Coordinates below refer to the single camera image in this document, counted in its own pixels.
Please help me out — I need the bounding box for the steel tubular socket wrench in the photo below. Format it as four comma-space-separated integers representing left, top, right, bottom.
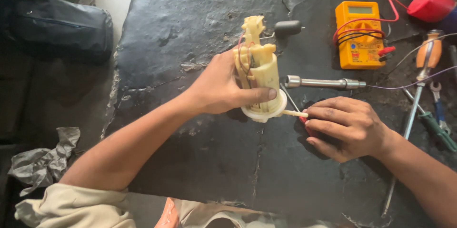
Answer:
284, 75, 367, 91

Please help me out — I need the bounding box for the red handled thin screwdriver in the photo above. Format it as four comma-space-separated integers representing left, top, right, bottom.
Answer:
279, 84, 316, 137

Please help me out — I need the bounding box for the person's left hand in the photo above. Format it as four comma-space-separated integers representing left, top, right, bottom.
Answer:
185, 47, 278, 115

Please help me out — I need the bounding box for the yellow digital multimeter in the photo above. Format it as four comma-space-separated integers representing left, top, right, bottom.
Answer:
334, 1, 387, 70

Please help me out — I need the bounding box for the thin purple wire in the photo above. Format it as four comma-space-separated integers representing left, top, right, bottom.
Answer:
367, 65, 457, 90

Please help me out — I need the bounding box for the black float with wire arm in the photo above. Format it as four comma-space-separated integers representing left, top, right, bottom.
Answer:
260, 20, 305, 41

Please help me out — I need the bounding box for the orange handled long screwdriver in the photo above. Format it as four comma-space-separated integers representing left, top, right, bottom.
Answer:
381, 29, 446, 218

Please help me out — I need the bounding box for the blue handled small spanner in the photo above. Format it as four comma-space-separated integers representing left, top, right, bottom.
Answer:
429, 81, 451, 135

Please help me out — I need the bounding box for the black fabric bag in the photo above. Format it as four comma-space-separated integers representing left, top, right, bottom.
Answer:
7, 0, 114, 65

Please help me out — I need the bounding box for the person's right hand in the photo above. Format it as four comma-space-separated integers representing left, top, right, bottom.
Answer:
302, 96, 394, 164

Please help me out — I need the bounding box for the green handled screwdriver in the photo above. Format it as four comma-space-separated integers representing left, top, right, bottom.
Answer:
403, 88, 457, 153

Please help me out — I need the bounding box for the person's beige clothing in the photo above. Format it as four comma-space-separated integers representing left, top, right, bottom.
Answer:
14, 183, 343, 228

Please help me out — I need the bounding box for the black multimeter test lead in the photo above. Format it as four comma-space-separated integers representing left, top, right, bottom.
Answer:
337, 31, 394, 63

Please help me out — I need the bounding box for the red plastic cap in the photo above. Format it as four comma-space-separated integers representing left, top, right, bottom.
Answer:
407, 0, 457, 23

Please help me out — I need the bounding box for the thin grey wire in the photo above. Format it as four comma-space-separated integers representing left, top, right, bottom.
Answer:
392, 32, 457, 69

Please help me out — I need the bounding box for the red multimeter test lead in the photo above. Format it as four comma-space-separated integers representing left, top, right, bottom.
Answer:
332, 0, 410, 57

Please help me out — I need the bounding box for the crumpled grey cloth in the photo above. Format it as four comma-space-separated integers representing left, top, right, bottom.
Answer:
8, 127, 81, 197

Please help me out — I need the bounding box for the dark blue can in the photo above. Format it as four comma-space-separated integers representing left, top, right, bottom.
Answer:
437, 6, 457, 34

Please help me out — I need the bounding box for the cream plastic fuel pump assembly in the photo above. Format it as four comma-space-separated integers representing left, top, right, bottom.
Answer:
233, 15, 309, 123

